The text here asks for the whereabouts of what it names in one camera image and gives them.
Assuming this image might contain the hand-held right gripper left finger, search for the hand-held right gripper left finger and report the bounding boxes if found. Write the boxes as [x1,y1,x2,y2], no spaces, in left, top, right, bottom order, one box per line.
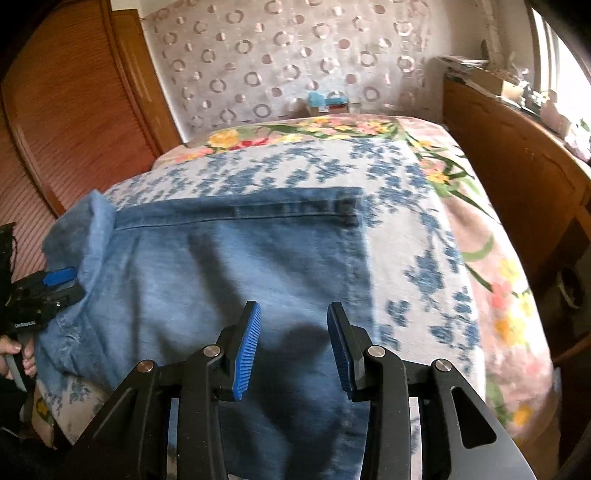
[65,301,262,480]

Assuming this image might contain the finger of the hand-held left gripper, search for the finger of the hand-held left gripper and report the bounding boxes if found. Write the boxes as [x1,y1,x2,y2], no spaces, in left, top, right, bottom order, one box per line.
[28,268,75,291]
[46,285,85,309]

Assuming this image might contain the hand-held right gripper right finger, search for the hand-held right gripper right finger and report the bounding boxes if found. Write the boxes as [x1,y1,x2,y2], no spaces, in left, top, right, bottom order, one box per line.
[327,302,539,480]

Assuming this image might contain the blue denim pants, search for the blue denim pants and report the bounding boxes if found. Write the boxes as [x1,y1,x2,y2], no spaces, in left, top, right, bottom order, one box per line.
[34,187,375,480]

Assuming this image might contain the person's left hand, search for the person's left hand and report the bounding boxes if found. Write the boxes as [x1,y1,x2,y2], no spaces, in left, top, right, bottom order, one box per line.
[0,336,38,380]

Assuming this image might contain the blue floral cloth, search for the blue floral cloth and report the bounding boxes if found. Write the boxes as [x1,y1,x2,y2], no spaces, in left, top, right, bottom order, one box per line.
[34,136,485,444]

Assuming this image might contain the wooden slatted wardrobe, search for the wooden slatted wardrobe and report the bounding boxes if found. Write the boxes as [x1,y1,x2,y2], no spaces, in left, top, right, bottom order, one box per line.
[0,0,183,287]

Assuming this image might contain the bed with floral bedspread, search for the bed with floral bedspread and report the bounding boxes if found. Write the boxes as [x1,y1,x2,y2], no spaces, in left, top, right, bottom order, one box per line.
[28,115,555,439]

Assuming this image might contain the round waste bin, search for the round waste bin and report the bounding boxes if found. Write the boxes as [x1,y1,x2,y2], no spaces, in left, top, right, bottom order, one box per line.
[558,269,585,309]

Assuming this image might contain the cardboard box with blue packs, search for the cardboard box with blue packs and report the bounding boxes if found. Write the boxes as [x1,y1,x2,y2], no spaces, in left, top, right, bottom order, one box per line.
[307,91,349,116]

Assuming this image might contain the wooden side cabinet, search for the wooden side cabinet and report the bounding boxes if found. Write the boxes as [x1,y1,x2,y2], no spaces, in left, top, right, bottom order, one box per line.
[442,76,591,370]

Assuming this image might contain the circle-patterned sheer curtain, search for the circle-patterned sheer curtain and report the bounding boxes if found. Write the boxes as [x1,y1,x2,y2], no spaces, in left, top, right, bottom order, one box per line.
[143,0,435,144]

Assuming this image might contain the stack of papers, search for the stack of papers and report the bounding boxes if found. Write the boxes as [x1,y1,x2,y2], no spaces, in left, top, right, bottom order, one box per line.
[436,55,490,75]

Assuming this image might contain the open cardboard box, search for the open cardboard box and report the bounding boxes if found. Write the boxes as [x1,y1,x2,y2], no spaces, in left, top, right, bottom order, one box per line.
[482,69,522,97]

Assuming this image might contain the window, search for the window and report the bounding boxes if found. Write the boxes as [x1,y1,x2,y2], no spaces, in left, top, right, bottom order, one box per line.
[526,0,591,153]

